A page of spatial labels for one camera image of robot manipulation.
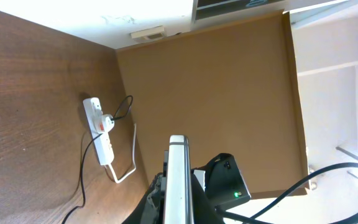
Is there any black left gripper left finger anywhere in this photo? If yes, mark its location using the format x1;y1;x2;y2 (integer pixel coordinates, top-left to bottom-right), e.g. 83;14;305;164
122;173;163;224

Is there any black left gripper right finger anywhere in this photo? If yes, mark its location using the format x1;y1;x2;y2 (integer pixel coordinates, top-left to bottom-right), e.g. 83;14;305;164
191;174;224;224

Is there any black smartphone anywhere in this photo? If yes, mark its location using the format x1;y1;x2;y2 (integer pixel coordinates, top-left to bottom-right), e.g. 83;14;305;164
163;135;194;224

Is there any white USB charger adapter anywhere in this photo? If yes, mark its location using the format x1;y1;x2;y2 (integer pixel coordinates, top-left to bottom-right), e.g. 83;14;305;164
93;114;114;134

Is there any white power strip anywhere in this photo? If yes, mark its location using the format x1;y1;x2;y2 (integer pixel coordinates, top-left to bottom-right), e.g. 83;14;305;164
83;97;114;166

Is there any brown wooden side panel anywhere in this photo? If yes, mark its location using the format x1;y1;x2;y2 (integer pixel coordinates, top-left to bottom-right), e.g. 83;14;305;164
117;11;308;199

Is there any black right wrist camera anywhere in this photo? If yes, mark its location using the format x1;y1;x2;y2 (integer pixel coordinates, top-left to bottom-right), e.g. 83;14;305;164
204;153;251;210

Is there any white power strip cord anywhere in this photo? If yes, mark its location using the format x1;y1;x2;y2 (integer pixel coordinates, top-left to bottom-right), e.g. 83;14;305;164
106;123;137;184

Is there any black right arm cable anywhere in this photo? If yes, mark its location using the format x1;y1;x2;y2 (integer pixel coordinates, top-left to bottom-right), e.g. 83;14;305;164
216;162;358;224

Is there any white wall control panel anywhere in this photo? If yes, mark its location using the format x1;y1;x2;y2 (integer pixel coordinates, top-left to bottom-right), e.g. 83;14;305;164
130;26;166;43

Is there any dark wall monitor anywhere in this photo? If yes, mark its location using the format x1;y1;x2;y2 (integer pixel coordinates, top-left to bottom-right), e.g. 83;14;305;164
191;0;289;30

